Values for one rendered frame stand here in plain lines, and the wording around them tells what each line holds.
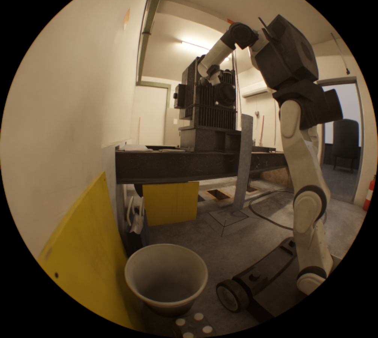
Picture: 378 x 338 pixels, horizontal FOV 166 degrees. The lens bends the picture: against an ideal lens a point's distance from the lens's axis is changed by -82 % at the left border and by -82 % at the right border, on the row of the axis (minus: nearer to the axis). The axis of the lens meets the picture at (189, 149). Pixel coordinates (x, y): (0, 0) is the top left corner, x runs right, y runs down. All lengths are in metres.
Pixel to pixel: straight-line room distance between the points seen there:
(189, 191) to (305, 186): 0.92
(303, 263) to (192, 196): 0.99
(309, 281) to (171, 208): 1.09
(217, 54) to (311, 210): 0.73
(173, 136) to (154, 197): 3.34
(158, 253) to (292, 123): 0.74
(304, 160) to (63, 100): 0.68
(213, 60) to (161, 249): 0.89
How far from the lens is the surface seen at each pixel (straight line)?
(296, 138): 0.52
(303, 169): 0.54
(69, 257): 0.27
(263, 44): 0.66
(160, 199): 1.11
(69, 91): 0.30
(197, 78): 1.27
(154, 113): 4.44
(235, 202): 1.47
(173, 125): 4.28
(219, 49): 0.67
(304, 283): 0.68
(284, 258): 0.86
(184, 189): 1.13
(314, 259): 0.65
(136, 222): 0.84
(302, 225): 0.54
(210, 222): 1.31
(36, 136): 0.22
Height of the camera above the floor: 0.77
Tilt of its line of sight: 4 degrees down
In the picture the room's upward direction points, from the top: 3 degrees clockwise
